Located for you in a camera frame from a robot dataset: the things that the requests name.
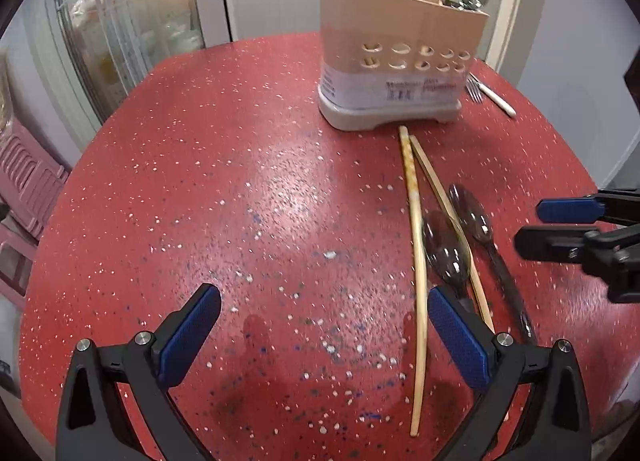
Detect white handle metal spoon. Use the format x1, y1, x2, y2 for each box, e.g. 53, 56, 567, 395
477, 81, 517, 117

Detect single pink stool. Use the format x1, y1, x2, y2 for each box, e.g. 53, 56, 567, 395
0, 226, 38, 302

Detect ornate handle metal fork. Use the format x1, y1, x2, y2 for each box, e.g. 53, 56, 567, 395
465, 74, 485, 104

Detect beige cutlery holder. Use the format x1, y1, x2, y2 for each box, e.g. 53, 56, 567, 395
316, 0, 490, 132

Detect plain wooden chopstick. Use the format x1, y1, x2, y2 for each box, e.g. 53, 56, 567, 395
409, 136, 497, 334

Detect pale patterned chopstick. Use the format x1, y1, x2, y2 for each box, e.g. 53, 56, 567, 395
398, 125, 430, 438

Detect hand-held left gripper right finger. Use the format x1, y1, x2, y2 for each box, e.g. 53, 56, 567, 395
427, 287, 593, 461

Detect grey kitchen cabinet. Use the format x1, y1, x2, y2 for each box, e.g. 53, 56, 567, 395
222, 0, 326, 42

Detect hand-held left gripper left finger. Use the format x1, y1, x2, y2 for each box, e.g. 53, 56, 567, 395
55, 283, 222, 461

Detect sliding glass door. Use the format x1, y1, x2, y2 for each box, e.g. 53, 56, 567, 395
45, 0, 236, 127

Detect stack of pink stools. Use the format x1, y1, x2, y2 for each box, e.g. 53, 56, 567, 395
0, 116, 71, 242

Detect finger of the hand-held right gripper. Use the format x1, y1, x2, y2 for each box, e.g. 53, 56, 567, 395
514, 222, 640, 303
536, 188, 640, 224

